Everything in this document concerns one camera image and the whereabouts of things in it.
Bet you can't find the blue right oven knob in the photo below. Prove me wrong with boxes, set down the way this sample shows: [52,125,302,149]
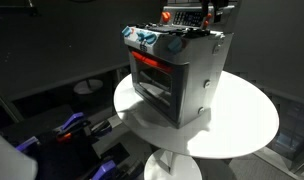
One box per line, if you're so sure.
[168,37,183,53]

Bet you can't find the purple clamp left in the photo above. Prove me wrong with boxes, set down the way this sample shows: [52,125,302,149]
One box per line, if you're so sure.
[15,136,40,152]

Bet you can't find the purple clamp lower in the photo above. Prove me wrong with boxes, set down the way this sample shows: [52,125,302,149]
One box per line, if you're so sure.
[89,160,116,180]

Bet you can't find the blue middle oven knob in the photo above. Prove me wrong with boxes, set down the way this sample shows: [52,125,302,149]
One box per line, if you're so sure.
[137,31,157,44]

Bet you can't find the silver toy stove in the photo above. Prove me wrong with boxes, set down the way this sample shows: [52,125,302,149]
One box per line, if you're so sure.
[123,0,239,128]

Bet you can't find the purple clamp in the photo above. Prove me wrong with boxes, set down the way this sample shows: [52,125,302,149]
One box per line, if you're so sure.
[56,112,90,143]
[15,136,40,152]
[89,160,116,180]

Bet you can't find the red oven door handle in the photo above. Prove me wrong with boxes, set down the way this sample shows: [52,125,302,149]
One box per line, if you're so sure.
[131,51,172,73]

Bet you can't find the small background round table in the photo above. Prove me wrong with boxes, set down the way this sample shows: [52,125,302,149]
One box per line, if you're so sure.
[73,79,103,95]

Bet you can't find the blue left oven knob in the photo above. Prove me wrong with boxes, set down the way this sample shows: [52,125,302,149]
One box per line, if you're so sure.
[122,26,132,37]

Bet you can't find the white round table base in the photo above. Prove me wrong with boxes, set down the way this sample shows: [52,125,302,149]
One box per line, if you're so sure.
[144,149,202,180]

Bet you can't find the orange left stove knob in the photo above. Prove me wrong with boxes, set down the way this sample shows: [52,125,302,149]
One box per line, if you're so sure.
[161,11,171,23]

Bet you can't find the round white table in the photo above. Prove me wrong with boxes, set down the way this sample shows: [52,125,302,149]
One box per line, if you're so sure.
[114,72,279,159]

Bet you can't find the purple clamp upper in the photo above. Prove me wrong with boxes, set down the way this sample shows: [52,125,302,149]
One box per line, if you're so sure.
[56,112,90,143]

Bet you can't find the blue oven knob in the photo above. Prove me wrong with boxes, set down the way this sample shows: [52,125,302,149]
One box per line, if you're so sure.
[168,37,183,53]
[122,26,132,37]
[137,31,157,44]

